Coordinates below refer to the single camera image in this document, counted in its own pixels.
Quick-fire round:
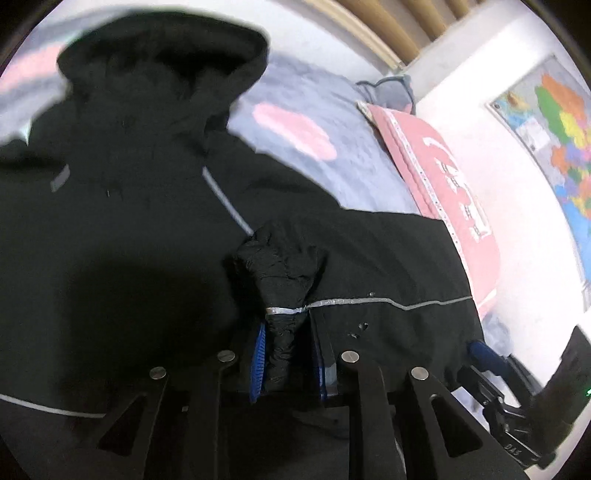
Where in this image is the colourful wall map poster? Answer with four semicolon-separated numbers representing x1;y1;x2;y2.
486;54;591;311

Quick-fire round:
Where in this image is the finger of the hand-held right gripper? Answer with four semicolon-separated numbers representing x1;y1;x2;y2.
466;340;509;376

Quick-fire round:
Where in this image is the wooden slatted headboard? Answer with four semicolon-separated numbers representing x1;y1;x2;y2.
302;0;488;71

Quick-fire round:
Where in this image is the blue-grey blanket with pink patches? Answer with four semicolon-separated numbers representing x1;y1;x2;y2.
0;18;423;217

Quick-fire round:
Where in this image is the pink quilted pillow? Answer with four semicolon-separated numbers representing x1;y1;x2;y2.
356;103;502;320

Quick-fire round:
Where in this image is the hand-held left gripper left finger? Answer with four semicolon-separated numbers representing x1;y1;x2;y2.
69;322;267;480

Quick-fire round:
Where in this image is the grey-blue pillow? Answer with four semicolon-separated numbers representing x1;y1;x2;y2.
356;74;417;116

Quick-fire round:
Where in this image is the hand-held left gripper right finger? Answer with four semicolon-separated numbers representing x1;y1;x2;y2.
310;330;528;480

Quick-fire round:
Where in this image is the black hooded jacket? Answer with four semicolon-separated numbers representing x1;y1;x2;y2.
0;10;486;480

